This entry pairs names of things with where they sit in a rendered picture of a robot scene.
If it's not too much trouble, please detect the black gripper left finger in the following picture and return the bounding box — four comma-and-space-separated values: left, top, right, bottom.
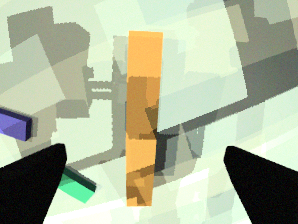
0, 143, 68, 224

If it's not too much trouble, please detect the green rectangular block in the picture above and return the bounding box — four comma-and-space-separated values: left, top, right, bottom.
57, 167, 97, 204

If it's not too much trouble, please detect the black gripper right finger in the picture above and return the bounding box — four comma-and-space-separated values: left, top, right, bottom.
223, 145, 298, 224

